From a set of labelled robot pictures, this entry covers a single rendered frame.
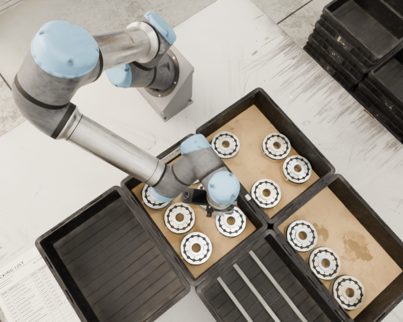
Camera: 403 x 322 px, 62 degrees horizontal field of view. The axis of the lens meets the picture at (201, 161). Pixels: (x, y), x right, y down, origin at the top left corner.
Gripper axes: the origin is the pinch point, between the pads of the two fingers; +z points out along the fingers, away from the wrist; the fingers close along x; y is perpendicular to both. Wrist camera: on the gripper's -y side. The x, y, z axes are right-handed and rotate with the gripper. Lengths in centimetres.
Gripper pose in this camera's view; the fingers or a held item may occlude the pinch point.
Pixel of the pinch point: (208, 204)
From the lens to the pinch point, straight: 113.3
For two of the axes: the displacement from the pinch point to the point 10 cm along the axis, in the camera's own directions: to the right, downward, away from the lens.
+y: 9.9, 1.3, 0.0
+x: 1.3, -9.6, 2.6
